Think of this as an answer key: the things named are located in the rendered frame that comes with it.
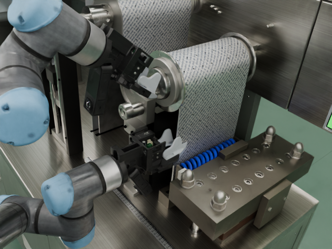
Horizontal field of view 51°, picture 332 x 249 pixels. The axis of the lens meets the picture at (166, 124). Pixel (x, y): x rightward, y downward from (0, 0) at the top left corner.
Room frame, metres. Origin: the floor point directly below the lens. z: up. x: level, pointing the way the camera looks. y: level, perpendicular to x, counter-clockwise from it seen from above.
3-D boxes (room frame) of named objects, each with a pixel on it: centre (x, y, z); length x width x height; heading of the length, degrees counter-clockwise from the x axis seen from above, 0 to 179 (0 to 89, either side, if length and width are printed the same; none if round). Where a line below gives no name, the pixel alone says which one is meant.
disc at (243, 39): (0.90, -0.17, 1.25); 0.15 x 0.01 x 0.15; 42
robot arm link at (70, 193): (0.50, 0.18, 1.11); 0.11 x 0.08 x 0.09; 132
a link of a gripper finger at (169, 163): (0.63, 0.00, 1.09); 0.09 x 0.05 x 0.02; 131
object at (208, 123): (0.77, -0.12, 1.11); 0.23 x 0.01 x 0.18; 132
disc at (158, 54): (0.73, 0.01, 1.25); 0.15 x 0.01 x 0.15; 42
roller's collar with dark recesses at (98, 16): (0.90, 0.20, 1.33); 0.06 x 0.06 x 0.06; 42
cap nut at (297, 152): (0.78, -0.37, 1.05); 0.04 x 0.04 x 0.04
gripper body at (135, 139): (0.61, 0.06, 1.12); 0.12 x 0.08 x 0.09; 132
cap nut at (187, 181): (0.63, -0.06, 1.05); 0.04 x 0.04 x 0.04
